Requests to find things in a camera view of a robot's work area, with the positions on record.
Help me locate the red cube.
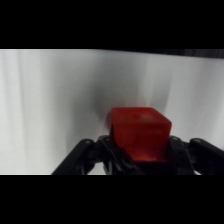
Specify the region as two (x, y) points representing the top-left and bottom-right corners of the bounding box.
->
(108, 106), (173, 163)

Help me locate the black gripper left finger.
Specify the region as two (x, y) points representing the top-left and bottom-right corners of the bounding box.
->
(97, 134), (125, 175)

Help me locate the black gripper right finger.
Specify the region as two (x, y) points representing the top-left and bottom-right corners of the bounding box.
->
(164, 134), (186, 175)

